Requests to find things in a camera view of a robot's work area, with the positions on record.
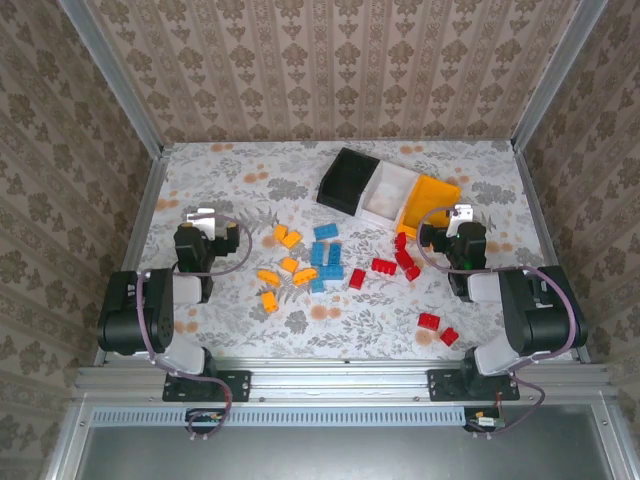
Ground yellow plastic bin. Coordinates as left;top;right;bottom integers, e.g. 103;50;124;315
394;173;462;239

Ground white plastic bin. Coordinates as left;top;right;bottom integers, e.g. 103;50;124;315
355;158;421;230

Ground black plastic bin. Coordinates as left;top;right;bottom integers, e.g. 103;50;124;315
315;147;382;220

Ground floral patterned table cover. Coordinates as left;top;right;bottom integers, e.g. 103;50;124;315
113;141;574;361

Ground small connector board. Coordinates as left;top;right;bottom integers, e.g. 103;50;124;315
185;408;226;430
464;407;504;434

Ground grey metal panel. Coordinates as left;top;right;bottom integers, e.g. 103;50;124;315
74;424;619;480

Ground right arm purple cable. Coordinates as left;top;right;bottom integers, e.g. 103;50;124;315
416;203;587;441

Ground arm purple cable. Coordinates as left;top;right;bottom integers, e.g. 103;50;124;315
416;203;587;441
134;212;254;442

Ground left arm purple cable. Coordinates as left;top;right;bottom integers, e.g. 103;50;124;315
134;212;254;442

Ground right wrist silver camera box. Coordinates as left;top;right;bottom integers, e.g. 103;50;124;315
446;202;475;232

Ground aluminium side rail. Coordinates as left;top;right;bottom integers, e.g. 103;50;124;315
93;147;174;366
514;147;592;365

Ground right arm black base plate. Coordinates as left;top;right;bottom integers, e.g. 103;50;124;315
428;368;521;403

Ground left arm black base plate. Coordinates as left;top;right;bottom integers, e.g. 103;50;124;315
162;368;251;403

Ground aluminium front rail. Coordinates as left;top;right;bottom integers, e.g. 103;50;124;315
73;357;615;401

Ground aluminium corner post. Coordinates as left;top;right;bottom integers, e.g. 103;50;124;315
56;0;166;157
509;0;610;151

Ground grey slotted cable duct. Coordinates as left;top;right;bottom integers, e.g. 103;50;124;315
91;405;469;427

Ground aluminium lower frame rail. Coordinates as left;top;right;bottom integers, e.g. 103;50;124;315
42;399;94;480
592;399;640;480

